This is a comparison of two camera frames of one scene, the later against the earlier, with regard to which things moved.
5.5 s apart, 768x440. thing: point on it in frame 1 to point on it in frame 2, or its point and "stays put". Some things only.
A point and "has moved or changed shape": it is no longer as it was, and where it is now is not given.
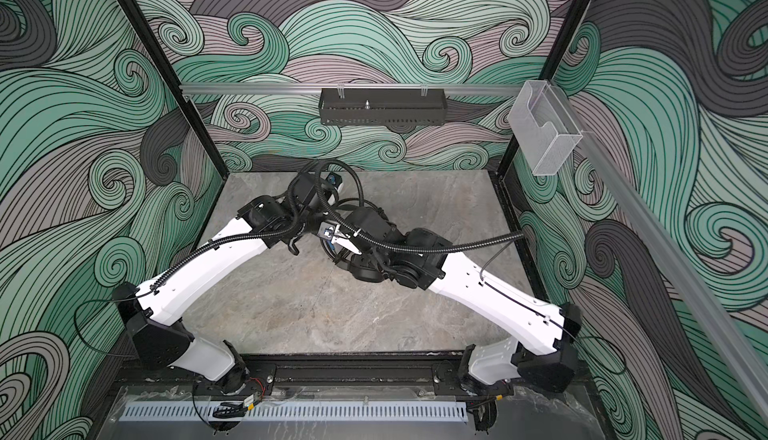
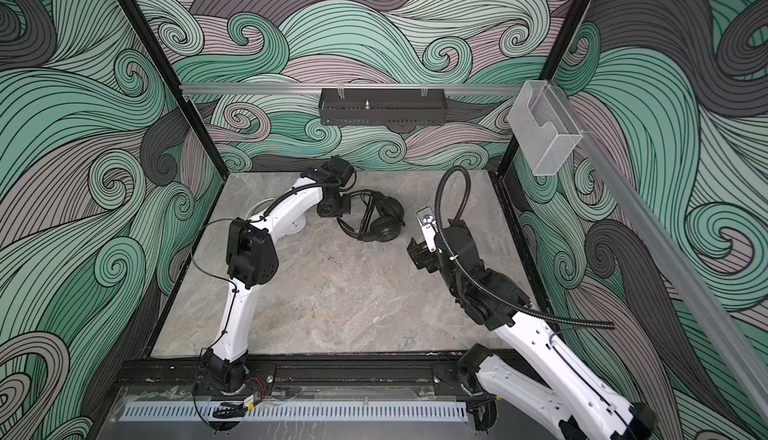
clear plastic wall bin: (545, 130) stays put
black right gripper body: (372, 259) to (422, 253)
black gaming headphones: (360, 267) has moved or changed shape
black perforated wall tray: (382, 106) stays put
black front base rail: (310, 373) stays put
